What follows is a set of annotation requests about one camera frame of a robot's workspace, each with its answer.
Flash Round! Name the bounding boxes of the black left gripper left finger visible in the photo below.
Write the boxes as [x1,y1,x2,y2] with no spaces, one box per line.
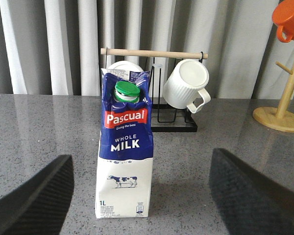
[0,155,74,235]

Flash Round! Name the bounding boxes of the white ribbed mug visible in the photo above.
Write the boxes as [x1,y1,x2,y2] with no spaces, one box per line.
[163,59,211,114]

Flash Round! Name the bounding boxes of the black wire mug rack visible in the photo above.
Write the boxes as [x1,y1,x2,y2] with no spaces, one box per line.
[100,47,208,132]

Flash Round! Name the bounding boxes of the orange mug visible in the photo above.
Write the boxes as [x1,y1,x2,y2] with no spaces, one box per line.
[272,0,294,43]

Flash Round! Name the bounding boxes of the white smiley mug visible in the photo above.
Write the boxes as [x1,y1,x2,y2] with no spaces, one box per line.
[108,60,144,72]

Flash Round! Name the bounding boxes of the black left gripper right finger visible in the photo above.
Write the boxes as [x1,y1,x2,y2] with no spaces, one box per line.
[209,148,294,235]

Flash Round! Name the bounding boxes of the Pascual whole milk carton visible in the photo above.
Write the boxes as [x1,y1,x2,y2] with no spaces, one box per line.
[95,69,153,218]

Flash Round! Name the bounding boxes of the grey white curtain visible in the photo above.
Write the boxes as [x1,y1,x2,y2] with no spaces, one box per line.
[0,0,294,99]

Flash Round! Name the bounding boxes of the wooden mug tree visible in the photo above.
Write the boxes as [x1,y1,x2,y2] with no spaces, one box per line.
[252,62,294,133]

